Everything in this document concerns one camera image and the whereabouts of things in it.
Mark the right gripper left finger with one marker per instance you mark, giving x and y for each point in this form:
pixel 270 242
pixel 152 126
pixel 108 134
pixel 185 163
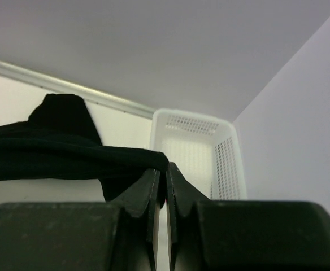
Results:
pixel 118 235

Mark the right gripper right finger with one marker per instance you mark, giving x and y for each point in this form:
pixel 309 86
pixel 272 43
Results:
pixel 207 234

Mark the aluminium table rail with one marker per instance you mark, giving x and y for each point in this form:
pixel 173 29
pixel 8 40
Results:
pixel 60 86

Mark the white plastic basket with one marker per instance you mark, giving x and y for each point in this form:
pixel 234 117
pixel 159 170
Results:
pixel 204 148

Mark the black t shirt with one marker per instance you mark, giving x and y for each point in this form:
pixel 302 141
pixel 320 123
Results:
pixel 59 140

